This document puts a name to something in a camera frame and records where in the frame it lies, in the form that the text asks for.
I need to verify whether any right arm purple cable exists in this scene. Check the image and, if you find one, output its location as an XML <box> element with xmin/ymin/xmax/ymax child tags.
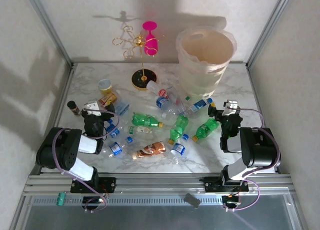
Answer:
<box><xmin>223</xmin><ymin>108</ymin><xmax>282</xmax><ymax>213</ymax></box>

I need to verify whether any crushed clear bottle blue label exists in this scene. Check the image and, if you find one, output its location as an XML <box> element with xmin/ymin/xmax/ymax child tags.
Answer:
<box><xmin>155</xmin><ymin>96</ymin><xmax>180</xmax><ymax>117</ymax></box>

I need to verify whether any pink plastic wine glass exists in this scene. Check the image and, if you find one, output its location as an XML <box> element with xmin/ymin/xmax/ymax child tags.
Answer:
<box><xmin>142</xmin><ymin>21</ymin><xmax>159</xmax><ymax>57</ymax></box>

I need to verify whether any cream plastic waste bin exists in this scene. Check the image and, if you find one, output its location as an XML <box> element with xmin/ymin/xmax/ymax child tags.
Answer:
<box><xmin>175</xmin><ymin>25</ymin><xmax>238</xmax><ymax>101</ymax></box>

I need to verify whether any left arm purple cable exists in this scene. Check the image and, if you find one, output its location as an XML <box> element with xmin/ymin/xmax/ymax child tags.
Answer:
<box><xmin>51</xmin><ymin>108</ymin><xmax>122</xmax><ymax>213</ymax></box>

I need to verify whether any brown coffee drink bottle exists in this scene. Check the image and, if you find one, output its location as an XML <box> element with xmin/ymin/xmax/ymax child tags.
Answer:
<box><xmin>131</xmin><ymin>141</ymin><xmax>167</xmax><ymax>160</ymax></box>

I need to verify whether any green terminal connector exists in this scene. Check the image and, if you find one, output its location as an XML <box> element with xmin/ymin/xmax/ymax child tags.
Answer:
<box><xmin>56</xmin><ymin>192</ymin><xmax>66</xmax><ymax>207</ymax></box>

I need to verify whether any grey slotted cable duct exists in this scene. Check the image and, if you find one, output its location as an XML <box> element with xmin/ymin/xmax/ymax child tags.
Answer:
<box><xmin>29</xmin><ymin>196</ymin><xmax>225</xmax><ymax>206</ymax></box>

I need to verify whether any small brown black-capped bottle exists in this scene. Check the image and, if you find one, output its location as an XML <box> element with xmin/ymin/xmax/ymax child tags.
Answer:
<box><xmin>66</xmin><ymin>100</ymin><xmax>81</xmax><ymax>117</ymax></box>

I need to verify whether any gold wire glass rack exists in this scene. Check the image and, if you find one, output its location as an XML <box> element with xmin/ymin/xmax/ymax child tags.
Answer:
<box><xmin>111</xmin><ymin>25</ymin><xmax>168</xmax><ymax>91</ymax></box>

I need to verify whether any clear bottle leaf print label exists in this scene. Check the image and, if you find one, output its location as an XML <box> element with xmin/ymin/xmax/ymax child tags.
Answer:
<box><xmin>127</xmin><ymin>125</ymin><xmax>163</xmax><ymax>137</ymax></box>

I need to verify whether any small black plastic block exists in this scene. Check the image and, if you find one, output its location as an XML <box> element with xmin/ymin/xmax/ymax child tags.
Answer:
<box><xmin>183</xmin><ymin>193</ymin><xmax>202</xmax><ymax>208</ymax></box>

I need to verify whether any aluminium mounting rail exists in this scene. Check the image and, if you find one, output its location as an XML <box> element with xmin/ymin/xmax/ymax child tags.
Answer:
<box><xmin>23</xmin><ymin>173</ymin><xmax>295</xmax><ymax>197</ymax></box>

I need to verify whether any clear bottle round red label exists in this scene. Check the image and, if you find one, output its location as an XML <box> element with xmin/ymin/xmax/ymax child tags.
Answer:
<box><xmin>146</xmin><ymin>80</ymin><xmax>171</xmax><ymax>99</ymax></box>

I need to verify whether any pink translucent bin liner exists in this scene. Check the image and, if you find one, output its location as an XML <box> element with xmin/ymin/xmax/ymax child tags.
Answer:
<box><xmin>175</xmin><ymin>25</ymin><xmax>238</xmax><ymax>75</ymax></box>

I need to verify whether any amber tea bottle red label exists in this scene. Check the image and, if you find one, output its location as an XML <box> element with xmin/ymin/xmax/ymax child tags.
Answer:
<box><xmin>98</xmin><ymin>89</ymin><xmax>121</xmax><ymax>106</ymax></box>

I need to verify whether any green plastic bottle yellow cap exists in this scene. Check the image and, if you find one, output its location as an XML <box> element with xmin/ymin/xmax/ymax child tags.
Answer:
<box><xmin>167</xmin><ymin>115</ymin><xmax>190</xmax><ymax>145</ymax></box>
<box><xmin>131</xmin><ymin>112</ymin><xmax>165</xmax><ymax>128</ymax></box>
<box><xmin>191</xmin><ymin>117</ymin><xmax>220</xmax><ymax>142</ymax></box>

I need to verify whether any bluish clear bottle blue cap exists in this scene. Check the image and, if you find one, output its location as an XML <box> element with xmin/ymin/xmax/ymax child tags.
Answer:
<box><xmin>107</xmin><ymin>99</ymin><xmax>131</xmax><ymax>124</ymax></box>

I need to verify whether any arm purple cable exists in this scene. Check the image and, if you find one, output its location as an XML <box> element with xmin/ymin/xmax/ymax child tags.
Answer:
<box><xmin>223</xmin><ymin>108</ymin><xmax>282</xmax><ymax>213</ymax></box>
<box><xmin>51</xmin><ymin>108</ymin><xmax>122</xmax><ymax>213</ymax></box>

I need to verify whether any clear bottle purple red label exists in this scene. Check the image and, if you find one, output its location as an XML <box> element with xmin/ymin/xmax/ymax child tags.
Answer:
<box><xmin>166</xmin><ymin>86</ymin><xmax>187</xmax><ymax>116</ymax></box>

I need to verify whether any clear bottle white-blue label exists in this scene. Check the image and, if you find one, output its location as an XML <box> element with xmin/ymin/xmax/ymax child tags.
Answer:
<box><xmin>184</xmin><ymin>97</ymin><xmax>214</xmax><ymax>115</ymax></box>

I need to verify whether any small black controller board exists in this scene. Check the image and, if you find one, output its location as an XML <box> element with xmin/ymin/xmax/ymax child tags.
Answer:
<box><xmin>221</xmin><ymin>194</ymin><xmax>242</xmax><ymax>207</ymax></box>
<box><xmin>81</xmin><ymin>196</ymin><xmax>106</xmax><ymax>207</ymax></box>

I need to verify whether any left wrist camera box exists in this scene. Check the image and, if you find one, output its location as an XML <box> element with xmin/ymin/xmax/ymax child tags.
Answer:
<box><xmin>83</xmin><ymin>100</ymin><xmax>103</xmax><ymax>115</ymax></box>

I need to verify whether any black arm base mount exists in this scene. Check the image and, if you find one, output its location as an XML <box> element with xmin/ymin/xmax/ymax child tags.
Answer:
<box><xmin>199</xmin><ymin>176</ymin><xmax>250</xmax><ymax>193</ymax></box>
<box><xmin>70</xmin><ymin>176</ymin><xmax>117</xmax><ymax>193</ymax></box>

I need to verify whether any long clear unlabelled bottle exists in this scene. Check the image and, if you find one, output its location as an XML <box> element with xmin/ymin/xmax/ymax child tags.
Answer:
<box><xmin>127</xmin><ymin>105</ymin><xmax>168</xmax><ymax>118</ymax></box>

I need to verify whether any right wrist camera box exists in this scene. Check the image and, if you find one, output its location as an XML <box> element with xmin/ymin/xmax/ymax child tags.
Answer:
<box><xmin>223</xmin><ymin>99</ymin><xmax>241</xmax><ymax>116</ymax></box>

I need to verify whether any grey base panel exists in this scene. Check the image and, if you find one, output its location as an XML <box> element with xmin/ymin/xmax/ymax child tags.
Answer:
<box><xmin>9</xmin><ymin>194</ymin><xmax>310</xmax><ymax>230</ymax></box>

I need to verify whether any aluminium side rail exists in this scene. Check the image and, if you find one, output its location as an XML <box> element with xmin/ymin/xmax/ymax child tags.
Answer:
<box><xmin>29</xmin><ymin>63</ymin><xmax>77</xmax><ymax>177</ymax></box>
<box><xmin>246</xmin><ymin>64</ymin><xmax>280</xmax><ymax>174</ymax></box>

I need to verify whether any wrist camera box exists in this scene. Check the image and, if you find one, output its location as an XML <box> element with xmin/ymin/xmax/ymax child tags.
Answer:
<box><xmin>83</xmin><ymin>100</ymin><xmax>103</xmax><ymax>115</ymax></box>
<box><xmin>223</xmin><ymin>99</ymin><xmax>241</xmax><ymax>116</ymax></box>

